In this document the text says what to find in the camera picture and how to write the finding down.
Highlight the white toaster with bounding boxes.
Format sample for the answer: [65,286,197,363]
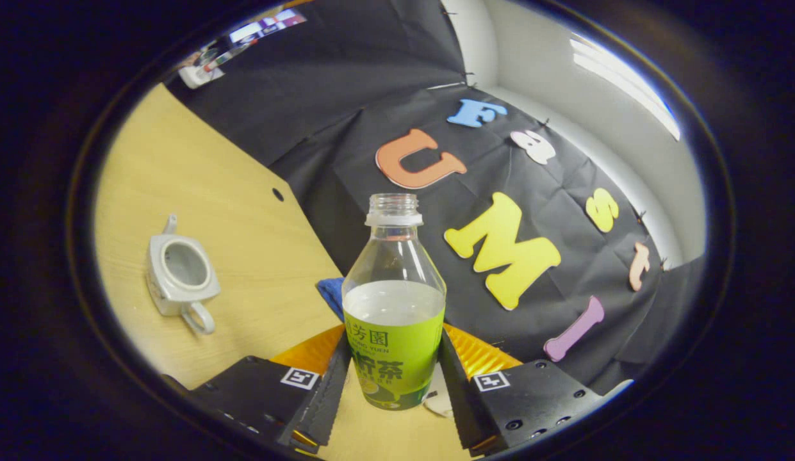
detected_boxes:
[424,364,455,418]

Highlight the computer monitor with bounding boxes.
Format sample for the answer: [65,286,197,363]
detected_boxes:
[231,8,307,43]

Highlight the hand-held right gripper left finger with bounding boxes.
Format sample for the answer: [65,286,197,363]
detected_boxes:
[191,324,353,454]

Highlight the black backdrop cloth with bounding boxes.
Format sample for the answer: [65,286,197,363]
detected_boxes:
[167,0,705,394]

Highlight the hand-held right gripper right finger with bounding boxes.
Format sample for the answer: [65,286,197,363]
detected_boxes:
[439,323,604,457]

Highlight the green label water bottle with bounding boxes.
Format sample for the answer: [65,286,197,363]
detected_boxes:
[341,193,448,412]

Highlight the white ceramic teacup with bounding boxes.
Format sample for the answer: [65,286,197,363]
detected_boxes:
[146,214,221,335]

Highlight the blue towel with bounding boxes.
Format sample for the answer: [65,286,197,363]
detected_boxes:
[316,277,347,323]

